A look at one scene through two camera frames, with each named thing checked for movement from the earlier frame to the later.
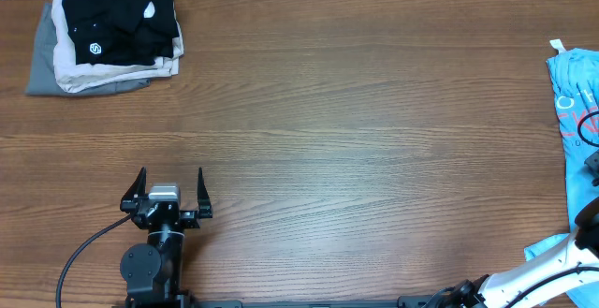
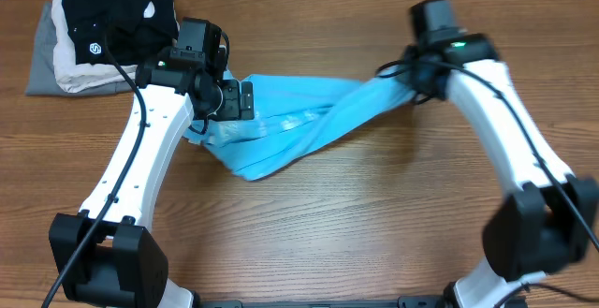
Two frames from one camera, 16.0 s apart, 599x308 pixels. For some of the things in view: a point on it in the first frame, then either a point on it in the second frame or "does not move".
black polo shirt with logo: [123, 18] does not move
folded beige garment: [77, 78] does not move
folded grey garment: [43, 81] does not move
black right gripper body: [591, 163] to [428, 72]
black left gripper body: [187, 218] to [230, 107]
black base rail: [408, 301] does not move
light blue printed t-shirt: [574, 76] to [296, 115]
